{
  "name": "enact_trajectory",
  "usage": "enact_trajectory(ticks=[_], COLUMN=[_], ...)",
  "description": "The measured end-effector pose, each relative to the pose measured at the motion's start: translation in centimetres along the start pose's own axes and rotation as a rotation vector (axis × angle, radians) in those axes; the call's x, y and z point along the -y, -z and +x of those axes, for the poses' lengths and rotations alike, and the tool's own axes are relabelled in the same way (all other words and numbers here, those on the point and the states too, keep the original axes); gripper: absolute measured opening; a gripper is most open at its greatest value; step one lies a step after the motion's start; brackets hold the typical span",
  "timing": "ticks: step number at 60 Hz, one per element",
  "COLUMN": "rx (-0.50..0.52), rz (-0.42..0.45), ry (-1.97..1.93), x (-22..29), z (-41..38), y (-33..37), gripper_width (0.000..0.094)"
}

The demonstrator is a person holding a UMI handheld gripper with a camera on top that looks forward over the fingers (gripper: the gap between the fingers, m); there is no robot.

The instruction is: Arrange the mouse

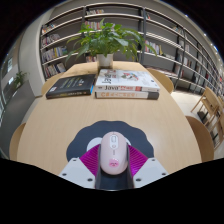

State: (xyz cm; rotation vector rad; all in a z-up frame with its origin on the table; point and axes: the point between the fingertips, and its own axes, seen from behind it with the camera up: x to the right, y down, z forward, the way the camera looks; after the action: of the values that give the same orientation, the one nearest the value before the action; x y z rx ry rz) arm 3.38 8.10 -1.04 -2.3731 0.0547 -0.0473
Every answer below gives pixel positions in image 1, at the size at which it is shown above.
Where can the dark cartoon-face mouse pad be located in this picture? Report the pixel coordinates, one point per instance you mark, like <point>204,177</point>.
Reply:
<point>136,136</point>

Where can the thick book with brown spine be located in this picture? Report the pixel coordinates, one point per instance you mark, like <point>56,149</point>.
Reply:
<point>126,95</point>

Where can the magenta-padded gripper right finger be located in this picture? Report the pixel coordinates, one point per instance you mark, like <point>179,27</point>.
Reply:
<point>138,163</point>

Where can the grey bookshelf unit with books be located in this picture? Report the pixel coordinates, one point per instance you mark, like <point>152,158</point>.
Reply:
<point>166,30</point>

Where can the group of wooden chairs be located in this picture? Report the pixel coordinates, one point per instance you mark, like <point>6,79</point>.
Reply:
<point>211,106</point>

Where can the pink computer mouse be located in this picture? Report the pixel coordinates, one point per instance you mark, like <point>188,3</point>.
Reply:
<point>113,151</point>

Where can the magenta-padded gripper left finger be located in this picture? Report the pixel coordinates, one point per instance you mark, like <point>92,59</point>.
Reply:
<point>89,161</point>

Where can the small green plant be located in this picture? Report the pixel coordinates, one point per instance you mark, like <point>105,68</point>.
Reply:
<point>19,79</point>

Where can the white illustrated-cover book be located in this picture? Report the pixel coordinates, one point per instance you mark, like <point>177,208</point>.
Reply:
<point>126,78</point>

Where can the green potted plant white pot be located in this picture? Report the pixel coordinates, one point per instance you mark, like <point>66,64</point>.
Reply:
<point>108,40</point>

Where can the black book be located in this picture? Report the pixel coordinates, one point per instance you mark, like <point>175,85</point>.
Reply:
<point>70,86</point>

